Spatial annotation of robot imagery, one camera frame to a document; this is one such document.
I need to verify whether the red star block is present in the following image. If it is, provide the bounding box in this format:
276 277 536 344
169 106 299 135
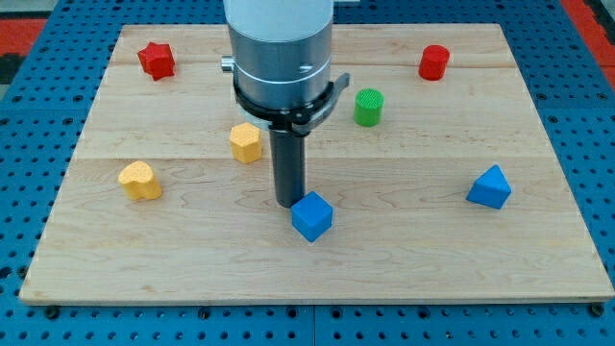
137 42 175 81

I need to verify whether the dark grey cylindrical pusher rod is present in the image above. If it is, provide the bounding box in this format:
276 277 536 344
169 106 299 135
270 131 305 208

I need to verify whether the wooden board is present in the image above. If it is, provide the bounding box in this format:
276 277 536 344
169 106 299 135
20 24 614 306

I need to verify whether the blue cube block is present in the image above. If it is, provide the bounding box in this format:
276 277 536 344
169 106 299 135
291 191 333 242

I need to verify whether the green cylinder block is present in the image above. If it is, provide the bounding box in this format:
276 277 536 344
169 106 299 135
354 88 384 127

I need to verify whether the black clamp ring mount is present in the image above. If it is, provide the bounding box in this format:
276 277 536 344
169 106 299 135
234 73 350 136

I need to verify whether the red cylinder block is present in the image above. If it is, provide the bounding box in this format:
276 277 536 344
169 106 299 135
418 44 450 81

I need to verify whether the yellow heart block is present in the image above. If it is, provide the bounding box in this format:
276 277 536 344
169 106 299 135
117 161 162 201

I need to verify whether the yellow hexagon block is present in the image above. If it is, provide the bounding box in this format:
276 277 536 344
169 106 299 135
230 122 262 163

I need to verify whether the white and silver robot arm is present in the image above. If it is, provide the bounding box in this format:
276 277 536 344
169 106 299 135
221 0 350 208

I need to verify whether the blue triangular block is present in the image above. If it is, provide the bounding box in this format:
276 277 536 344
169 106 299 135
466 164 512 210

